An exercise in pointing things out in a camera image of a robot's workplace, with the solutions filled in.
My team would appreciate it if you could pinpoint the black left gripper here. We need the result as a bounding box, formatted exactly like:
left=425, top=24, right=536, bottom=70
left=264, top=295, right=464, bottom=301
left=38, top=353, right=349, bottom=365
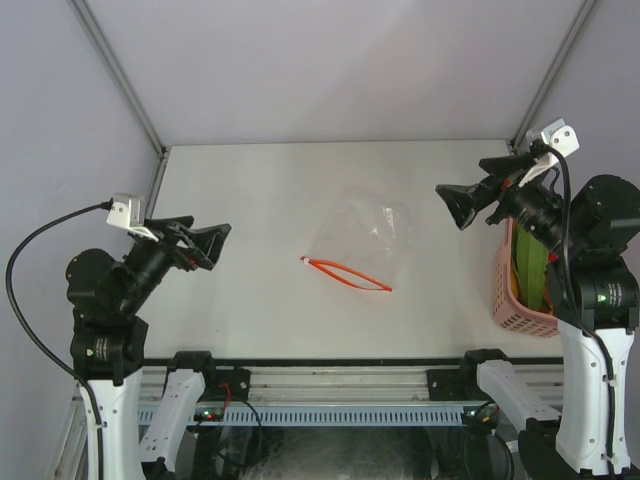
left=118, top=214, right=230, bottom=311

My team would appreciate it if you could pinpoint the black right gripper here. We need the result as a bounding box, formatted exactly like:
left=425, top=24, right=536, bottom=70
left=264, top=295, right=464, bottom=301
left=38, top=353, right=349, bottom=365
left=437, top=148, right=581, bottom=255

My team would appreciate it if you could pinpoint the green fake leafy vegetable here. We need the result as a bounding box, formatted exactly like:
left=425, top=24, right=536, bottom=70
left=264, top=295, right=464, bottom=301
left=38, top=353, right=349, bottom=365
left=512, top=223, right=549, bottom=312

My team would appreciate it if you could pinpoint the clear zip top bag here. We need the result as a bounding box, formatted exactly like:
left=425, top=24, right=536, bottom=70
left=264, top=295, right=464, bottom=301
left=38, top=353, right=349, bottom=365
left=300, top=188, right=411, bottom=293

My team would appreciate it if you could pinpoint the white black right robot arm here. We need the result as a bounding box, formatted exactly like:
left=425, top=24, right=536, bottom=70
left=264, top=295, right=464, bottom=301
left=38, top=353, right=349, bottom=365
left=436, top=154, right=639, bottom=479

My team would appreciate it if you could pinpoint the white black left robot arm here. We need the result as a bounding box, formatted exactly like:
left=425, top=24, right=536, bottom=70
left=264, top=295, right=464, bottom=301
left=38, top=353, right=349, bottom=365
left=66, top=216, right=232, bottom=479

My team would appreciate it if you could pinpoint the pink plastic basket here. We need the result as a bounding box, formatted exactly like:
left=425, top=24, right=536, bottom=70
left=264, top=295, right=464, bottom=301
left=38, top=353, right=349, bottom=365
left=492, top=217, right=561, bottom=337

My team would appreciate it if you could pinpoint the aluminium corner frame post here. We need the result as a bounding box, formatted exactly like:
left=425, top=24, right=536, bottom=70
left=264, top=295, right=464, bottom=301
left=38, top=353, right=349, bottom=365
left=506, top=0, right=602, bottom=153

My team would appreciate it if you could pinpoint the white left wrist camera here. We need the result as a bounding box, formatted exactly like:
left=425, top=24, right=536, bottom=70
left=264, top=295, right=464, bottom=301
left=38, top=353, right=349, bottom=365
left=106, top=194, right=159, bottom=242

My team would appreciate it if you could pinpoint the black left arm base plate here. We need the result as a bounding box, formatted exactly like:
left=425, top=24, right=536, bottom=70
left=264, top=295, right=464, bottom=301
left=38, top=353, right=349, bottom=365
left=207, top=367, right=251, bottom=400

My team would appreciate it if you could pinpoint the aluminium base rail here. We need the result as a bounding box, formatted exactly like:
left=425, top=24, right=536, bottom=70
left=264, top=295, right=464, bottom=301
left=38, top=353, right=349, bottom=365
left=74, top=364, right=566, bottom=404

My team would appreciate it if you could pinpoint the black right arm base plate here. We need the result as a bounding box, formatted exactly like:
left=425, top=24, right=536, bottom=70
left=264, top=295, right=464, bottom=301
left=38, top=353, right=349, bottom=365
left=426, top=368, right=486, bottom=401

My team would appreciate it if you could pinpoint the left aluminium corner post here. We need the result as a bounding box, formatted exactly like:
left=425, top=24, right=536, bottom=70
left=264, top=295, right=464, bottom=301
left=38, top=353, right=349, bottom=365
left=67, top=0, right=166, bottom=159

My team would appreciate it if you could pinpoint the perforated grey cable duct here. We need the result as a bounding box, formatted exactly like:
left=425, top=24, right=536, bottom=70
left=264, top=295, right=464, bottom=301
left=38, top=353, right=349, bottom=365
left=166, top=400, right=484, bottom=427

